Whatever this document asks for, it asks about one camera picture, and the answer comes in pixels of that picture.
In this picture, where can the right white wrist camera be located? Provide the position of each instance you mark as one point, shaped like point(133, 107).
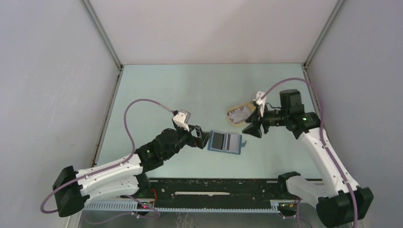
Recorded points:
point(259, 101)

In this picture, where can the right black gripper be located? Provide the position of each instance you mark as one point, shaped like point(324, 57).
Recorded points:
point(253, 128)

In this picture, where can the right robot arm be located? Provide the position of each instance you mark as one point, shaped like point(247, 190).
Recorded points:
point(305, 127)

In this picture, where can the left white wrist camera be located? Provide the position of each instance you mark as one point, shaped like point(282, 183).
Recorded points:
point(180, 119)

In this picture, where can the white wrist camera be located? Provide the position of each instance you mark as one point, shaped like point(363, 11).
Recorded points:
point(259, 101)
point(180, 119)

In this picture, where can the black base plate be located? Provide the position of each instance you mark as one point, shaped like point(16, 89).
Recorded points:
point(227, 193)

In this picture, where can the white vip card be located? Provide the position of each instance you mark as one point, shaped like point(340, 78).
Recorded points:
point(233, 143)
point(239, 115)

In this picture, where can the blue card holder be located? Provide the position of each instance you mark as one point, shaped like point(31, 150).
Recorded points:
point(242, 144)

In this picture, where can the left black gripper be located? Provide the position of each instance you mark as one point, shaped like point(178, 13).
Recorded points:
point(200, 140)

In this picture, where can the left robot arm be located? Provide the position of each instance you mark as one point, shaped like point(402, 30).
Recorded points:
point(125, 176)

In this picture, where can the aluminium frame rail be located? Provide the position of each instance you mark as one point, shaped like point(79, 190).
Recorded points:
point(300, 187)

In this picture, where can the beige oval tray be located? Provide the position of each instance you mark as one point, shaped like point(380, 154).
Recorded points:
point(248, 104)

